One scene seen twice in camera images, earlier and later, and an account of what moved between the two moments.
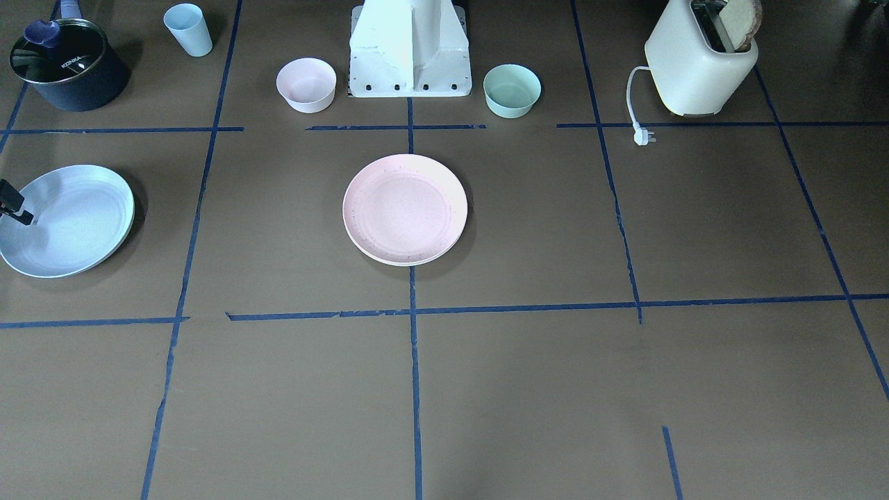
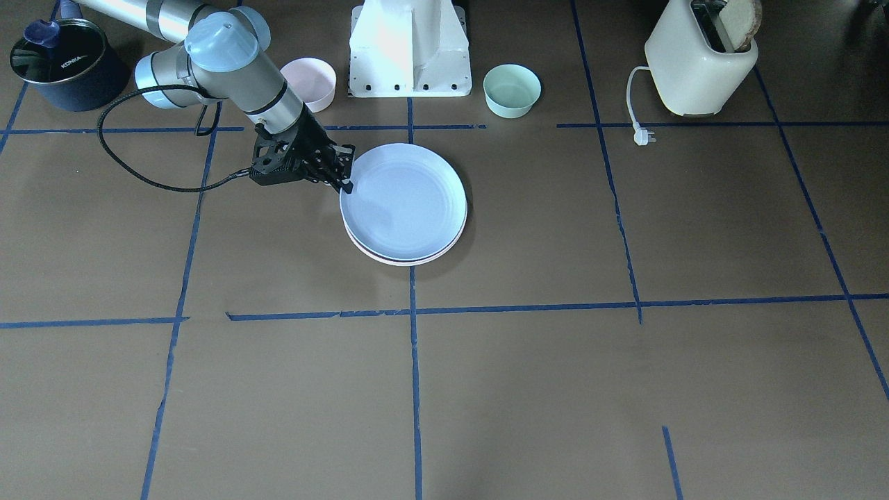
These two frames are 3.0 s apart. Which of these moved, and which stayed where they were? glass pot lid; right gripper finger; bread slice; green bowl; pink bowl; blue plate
Moved: blue plate; right gripper finger
Stayed: green bowl; bread slice; glass pot lid; pink bowl
